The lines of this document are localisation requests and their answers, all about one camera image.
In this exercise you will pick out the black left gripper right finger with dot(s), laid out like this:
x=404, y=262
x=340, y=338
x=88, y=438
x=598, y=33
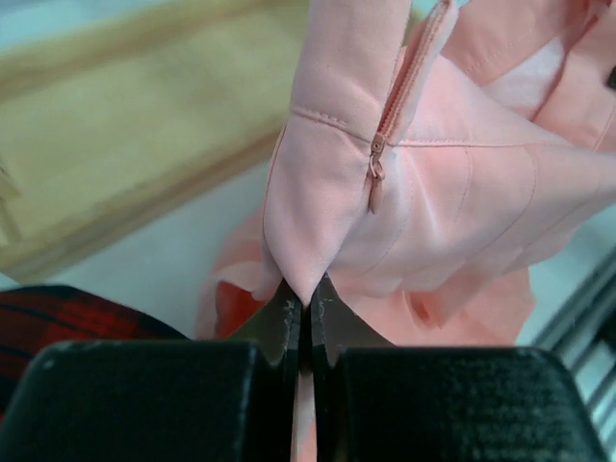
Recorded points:
x=379, y=402

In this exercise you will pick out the wooden clothes rack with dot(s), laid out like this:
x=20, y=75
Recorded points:
x=106, y=128

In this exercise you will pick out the aluminium mounting rail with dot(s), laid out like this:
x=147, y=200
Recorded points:
x=582, y=336

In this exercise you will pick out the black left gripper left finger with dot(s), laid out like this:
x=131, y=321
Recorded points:
x=162, y=400

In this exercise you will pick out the pink skirt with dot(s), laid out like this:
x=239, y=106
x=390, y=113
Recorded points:
x=424, y=169

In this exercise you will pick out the red plaid garment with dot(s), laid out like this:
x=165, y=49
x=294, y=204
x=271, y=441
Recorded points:
x=35, y=317

